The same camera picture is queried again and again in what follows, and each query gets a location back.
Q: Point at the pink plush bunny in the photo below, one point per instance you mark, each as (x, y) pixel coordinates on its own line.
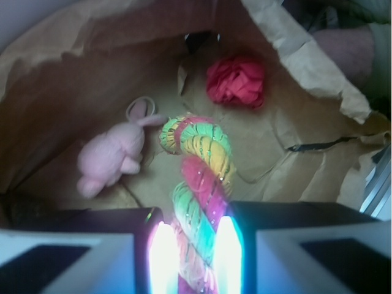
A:
(105, 158)

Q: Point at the aluminium frame rail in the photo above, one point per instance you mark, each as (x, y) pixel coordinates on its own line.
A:
(377, 194)

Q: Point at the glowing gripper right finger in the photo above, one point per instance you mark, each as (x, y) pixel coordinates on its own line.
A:
(303, 247)

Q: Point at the brown paper bag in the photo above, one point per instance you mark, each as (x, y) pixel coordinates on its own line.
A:
(72, 76)

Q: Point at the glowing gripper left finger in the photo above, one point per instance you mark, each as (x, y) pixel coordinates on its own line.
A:
(90, 251)

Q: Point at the red crumpled paper ball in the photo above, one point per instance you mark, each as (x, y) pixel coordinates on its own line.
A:
(236, 80)

